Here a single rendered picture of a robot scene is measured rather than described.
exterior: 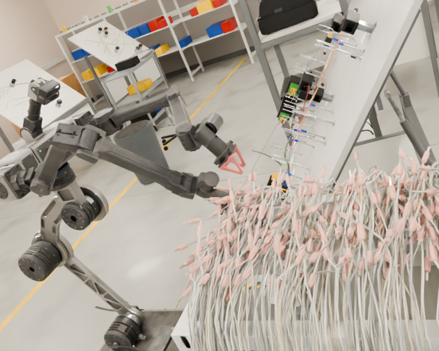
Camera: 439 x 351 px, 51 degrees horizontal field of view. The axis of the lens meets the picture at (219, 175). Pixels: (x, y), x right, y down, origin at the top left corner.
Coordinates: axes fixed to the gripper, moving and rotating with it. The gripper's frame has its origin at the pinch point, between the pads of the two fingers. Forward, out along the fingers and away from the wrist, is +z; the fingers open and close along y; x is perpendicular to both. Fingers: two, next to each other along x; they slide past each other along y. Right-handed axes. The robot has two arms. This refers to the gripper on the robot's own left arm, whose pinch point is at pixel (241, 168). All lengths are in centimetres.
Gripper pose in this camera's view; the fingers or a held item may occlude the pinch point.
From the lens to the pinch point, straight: 161.8
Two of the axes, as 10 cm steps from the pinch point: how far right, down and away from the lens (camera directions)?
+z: 7.4, 6.4, 1.9
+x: -6.4, 6.0, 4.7
